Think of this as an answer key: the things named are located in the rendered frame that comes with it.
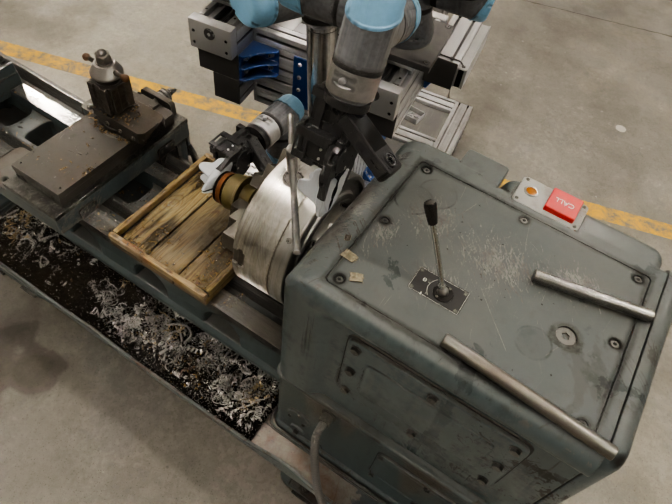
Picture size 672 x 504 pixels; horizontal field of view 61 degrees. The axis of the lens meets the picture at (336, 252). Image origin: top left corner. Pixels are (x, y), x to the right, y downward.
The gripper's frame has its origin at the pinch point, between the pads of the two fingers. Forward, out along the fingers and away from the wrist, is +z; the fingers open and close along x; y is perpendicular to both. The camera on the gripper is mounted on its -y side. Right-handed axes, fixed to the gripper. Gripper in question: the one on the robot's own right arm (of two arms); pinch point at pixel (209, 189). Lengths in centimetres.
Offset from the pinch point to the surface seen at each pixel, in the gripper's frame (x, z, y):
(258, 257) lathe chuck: 5.9, 11.5, -22.5
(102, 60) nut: 9.1, -10.1, 39.9
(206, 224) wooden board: -19.1, -2.9, 5.3
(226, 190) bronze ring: 2.9, -0.2, -5.0
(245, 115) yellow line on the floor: -107, -121, 90
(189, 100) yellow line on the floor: -107, -112, 120
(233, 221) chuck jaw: 3.0, 5.6, -11.6
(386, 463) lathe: -32, 18, -62
